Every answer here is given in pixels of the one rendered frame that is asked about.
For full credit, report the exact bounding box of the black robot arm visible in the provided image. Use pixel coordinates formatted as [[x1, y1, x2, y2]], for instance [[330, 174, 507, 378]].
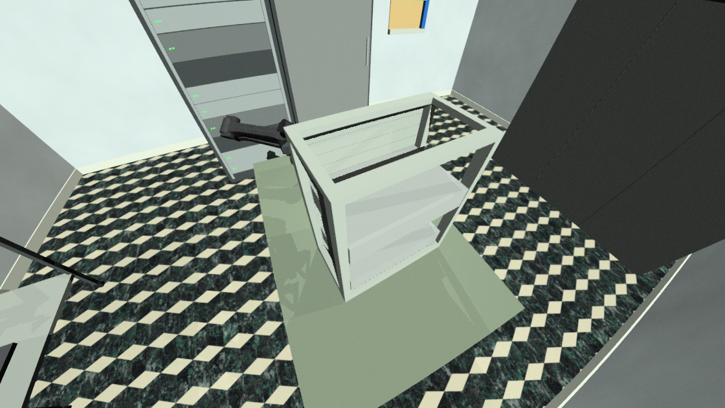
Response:
[[219, 115, 293, 155]]

